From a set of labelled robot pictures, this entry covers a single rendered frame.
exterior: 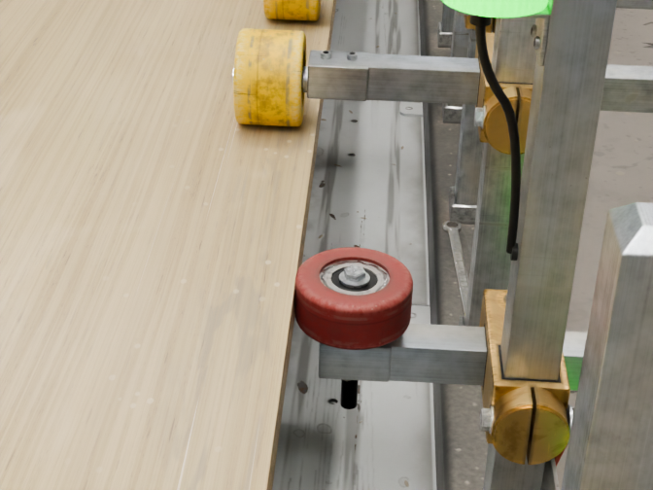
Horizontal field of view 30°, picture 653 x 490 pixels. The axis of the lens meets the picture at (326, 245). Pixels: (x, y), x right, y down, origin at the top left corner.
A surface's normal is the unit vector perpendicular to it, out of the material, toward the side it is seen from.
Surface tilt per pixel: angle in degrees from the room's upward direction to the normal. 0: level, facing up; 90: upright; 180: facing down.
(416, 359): 90
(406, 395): 0
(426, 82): 90
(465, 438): 0
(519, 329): 90
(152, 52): 0
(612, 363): 90
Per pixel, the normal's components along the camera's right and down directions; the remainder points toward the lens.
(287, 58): -0.01, -0.29
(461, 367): -0.05, 0.51
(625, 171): 0.03, -0.86
